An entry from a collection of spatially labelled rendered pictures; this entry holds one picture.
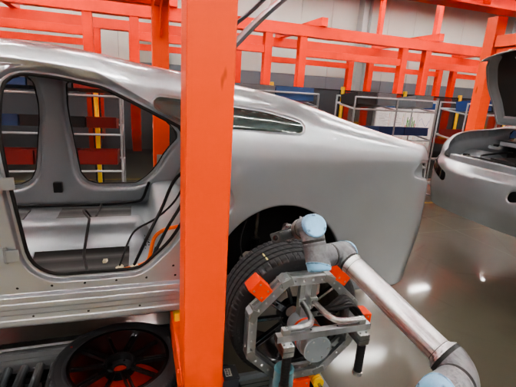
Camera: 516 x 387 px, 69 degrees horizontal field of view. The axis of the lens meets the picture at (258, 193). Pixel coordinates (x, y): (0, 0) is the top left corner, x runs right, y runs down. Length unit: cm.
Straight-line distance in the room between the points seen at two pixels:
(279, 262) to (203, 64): 92
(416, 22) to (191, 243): 1320
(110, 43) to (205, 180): 961
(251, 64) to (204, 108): 1005
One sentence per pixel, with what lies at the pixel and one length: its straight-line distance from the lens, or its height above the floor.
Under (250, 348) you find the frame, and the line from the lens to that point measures 180.
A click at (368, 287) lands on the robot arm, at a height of 124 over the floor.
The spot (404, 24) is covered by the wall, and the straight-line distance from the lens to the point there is 1384.
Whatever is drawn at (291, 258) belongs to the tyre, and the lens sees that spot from 173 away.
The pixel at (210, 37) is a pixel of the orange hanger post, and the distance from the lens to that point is 127.
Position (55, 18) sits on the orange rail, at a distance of 982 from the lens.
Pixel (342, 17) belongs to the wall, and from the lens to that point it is 1259.
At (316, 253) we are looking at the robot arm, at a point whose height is 133.
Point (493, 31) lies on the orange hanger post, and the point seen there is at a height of 279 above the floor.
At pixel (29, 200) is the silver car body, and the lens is 376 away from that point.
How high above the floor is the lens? 190
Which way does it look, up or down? 16 degrees down
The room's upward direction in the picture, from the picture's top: 4 degrees clockwise
